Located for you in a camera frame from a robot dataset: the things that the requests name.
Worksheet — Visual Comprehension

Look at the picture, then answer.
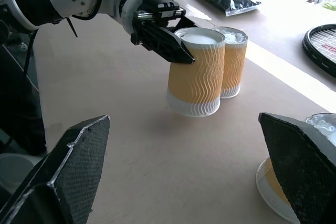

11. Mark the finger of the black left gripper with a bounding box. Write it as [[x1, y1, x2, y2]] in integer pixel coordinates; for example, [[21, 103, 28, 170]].
[[167, 15, 202, 34], [130, 19, 196, 65]]

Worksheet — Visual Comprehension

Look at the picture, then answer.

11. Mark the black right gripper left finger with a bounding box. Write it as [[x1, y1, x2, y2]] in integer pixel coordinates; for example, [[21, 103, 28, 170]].
[[0, 114, 111, 224]]

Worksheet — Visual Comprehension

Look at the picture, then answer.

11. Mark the black racket head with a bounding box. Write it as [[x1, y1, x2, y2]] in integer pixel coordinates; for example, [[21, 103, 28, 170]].
[[302, 24, 336, 71]]

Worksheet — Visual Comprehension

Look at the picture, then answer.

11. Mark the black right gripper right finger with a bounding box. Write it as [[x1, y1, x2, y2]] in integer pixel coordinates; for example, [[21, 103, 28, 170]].
[[258, 112, 336, 224]]

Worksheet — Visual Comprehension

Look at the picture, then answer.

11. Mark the orange rippled paper cup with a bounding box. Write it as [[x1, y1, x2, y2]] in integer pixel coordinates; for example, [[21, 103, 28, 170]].
[[212, 26, 249, 100], [255, 112, 336, 221], [166, 27, 227, 118]]

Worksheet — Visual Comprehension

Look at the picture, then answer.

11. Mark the thin black cable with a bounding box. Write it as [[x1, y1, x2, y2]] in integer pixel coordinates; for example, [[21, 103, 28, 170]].
[[23, 29, 39, 91]]

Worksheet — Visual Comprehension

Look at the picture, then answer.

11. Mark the white round container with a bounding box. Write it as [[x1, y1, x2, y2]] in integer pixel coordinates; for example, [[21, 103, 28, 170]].
[[0, 152, 35, 197]]

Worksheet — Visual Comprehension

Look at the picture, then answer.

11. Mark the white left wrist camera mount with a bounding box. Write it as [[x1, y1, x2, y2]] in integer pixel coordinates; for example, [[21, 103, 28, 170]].
[[119, 0, 185, 37]]

